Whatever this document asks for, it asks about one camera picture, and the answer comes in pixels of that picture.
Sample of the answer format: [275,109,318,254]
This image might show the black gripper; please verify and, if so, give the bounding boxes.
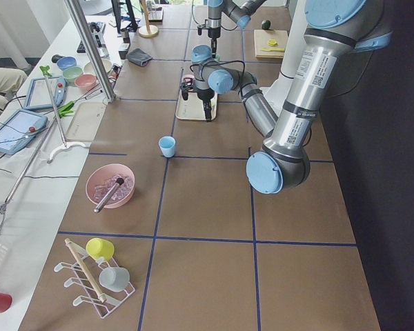
[179,79,215,121]
[197,19,221,56]

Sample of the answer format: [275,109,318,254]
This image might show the pink plastic cup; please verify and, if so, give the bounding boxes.
[182,74,195,83]

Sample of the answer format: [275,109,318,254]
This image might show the blue plastic cup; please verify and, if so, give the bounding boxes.
[158,136,176,158]

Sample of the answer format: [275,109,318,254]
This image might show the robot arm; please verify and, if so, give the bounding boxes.
[197,0,266,58]
[191,1,393,194]

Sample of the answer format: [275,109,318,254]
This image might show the cream rabbit serving tray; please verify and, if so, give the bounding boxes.
[175,92,206,121]

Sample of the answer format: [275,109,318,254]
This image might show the spare cream tray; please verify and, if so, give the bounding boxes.
[66,102,106,142]

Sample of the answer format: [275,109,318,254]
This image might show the wooden cutting board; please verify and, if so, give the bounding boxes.
[254,30,288,59]

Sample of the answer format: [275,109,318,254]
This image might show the green avocado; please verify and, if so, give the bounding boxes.
[261,20,271,30]

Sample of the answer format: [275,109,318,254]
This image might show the yellow lemon slices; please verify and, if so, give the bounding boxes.
[267,39,277,46]

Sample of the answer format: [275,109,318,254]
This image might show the yellow plastic knife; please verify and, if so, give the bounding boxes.
[260,48,285,52]

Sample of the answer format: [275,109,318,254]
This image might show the wooden cup tree stand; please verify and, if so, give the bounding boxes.
[138,0,159,38]

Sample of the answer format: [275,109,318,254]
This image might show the grey folded cloth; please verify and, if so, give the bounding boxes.
[126,48,152,67]

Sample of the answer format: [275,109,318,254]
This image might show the metal tongs black tip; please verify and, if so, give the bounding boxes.
[93,177,124,213]

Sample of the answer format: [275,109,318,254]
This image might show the pink bowl on side table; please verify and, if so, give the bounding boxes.
[75,74,97,92]

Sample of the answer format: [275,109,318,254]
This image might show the pink bowl with ice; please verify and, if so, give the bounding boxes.
[86,163,135,209]

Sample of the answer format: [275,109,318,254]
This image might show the long metal grabber tool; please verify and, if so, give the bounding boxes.
[0,86,104,237]

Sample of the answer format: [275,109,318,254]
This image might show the green bowl on side table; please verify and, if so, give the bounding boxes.
[62,66,83,83]

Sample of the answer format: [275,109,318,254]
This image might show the green clamp tool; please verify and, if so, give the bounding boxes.
[57,101,75,118]

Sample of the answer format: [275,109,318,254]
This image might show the blue bowl on side table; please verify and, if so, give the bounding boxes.
[56,57,77,71]

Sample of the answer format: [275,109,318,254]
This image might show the blue teach pendant tablet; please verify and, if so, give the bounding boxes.
[23,76,67,111]

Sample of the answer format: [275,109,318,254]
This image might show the yellow cup in background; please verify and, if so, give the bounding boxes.
[86,237,115,261]

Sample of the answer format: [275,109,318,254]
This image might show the grey cup on rack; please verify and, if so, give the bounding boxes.
[99,267,130,292]

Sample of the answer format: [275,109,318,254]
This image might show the wooden rolling pin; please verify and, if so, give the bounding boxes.
[65,238,107,303]

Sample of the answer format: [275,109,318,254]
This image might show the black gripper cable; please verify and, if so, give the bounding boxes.
[179,58,253,104]

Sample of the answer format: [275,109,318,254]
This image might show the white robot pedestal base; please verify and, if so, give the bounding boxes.
[263,0,308,115]

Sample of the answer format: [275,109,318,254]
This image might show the aluminium frame post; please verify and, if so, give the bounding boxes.
[65,0,116,103]

